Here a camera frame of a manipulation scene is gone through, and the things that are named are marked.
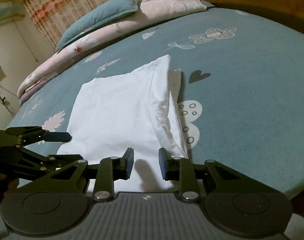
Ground teal pillow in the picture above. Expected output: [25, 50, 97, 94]
[55, 0, 141, 51]

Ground pink floral folded quilt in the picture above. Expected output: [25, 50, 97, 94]
[17, 0, 207, 105]

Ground white long sleeve shirt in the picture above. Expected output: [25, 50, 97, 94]
[58, 55, 187, 192]

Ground teal floral bed sheet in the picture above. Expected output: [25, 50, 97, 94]
[10, 5, 304, 198]

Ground television power cables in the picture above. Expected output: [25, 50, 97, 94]
[0, 74, 17, 118]

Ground wall air conditioner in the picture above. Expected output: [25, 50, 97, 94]
[0, 2, 25, 24]

